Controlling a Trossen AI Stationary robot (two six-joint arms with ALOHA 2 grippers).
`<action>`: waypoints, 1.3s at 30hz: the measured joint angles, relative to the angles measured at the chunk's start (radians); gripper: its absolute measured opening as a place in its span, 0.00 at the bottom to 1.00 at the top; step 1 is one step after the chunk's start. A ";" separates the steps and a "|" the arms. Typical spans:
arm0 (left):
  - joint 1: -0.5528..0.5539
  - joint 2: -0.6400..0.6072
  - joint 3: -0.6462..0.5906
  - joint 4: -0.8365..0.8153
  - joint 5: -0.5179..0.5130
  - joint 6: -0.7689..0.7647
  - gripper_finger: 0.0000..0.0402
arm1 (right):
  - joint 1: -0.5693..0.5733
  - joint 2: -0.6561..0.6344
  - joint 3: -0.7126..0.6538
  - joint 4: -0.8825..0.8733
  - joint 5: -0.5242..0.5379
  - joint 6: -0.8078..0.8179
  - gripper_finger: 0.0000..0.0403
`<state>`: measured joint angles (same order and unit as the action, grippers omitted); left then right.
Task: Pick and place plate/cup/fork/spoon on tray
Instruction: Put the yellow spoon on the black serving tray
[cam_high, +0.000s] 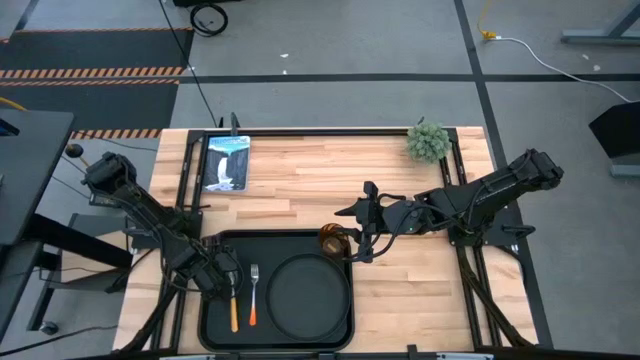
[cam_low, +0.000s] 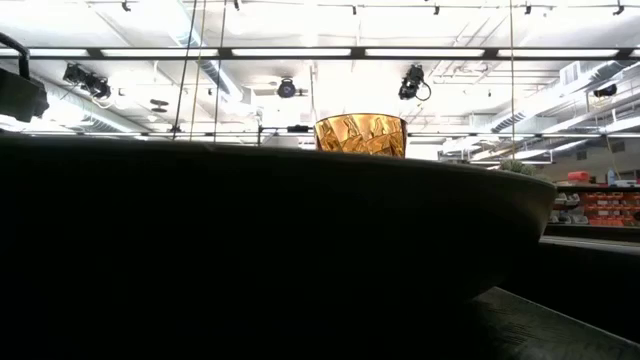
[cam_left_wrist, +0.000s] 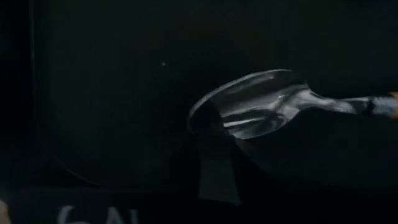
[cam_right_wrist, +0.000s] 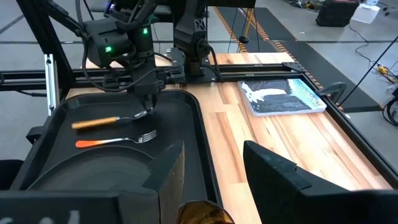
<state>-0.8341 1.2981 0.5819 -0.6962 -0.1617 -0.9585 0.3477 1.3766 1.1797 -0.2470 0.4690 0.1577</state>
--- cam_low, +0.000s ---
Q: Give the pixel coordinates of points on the large dark bowl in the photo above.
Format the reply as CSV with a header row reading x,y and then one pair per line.
x,y
250,240

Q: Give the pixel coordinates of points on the amber faceted glass cup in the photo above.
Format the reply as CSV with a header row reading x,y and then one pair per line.
x,y
361,134

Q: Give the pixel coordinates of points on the black rectangular tray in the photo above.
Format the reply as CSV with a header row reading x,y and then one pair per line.
x,y
575,320

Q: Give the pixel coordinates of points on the black double ceiling spotlight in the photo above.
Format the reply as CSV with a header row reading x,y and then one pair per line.
x,y
90,82

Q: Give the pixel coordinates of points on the round black ceiling fixture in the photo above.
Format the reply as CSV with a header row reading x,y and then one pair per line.
x,y
286,88

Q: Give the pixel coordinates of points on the black overhead beam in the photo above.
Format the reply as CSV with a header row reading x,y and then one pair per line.
x,y
450,57

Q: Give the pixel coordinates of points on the small green artificial plant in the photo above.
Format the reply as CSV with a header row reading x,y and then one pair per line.
x,y
520,167

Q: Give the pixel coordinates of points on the red box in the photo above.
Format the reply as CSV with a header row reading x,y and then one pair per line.
x,y
578,176

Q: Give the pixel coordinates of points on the small black ceiling fixture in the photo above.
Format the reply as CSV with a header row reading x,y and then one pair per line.
x,y
605,91

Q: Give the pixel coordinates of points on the shelf with orange bins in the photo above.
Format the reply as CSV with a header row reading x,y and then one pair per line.
x,y
605,207

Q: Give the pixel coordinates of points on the blue bottle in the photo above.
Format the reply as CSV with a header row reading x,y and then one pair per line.
x,y
610,176

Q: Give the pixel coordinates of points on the black horizontal rail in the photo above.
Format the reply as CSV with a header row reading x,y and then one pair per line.
x,y
475,134

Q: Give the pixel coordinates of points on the black aluminium table frame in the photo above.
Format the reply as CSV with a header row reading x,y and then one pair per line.
x,y
600,231

